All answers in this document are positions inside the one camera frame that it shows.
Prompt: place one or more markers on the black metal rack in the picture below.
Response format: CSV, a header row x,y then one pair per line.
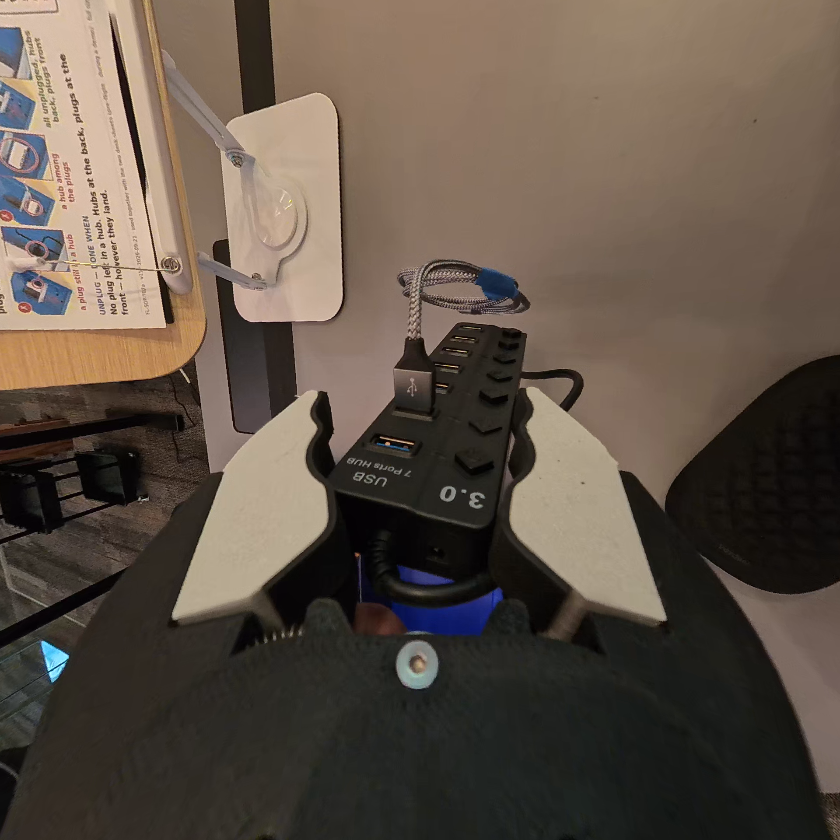
x,y
105,473

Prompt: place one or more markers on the black seven-port USB hub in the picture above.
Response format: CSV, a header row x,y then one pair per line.
x,y
394,580

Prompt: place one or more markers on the instruction sheet on stand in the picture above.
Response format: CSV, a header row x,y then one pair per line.
x,y
184,341

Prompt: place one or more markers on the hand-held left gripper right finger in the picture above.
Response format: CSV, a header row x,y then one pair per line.
x,y
584,525

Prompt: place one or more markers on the printed instruction sheet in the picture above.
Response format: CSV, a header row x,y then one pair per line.
x,y
66,158

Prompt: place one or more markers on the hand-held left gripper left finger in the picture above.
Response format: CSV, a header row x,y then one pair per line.
x,y
256,525

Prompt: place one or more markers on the black foam wrist rest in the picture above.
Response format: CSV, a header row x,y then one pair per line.
x,y
768,479

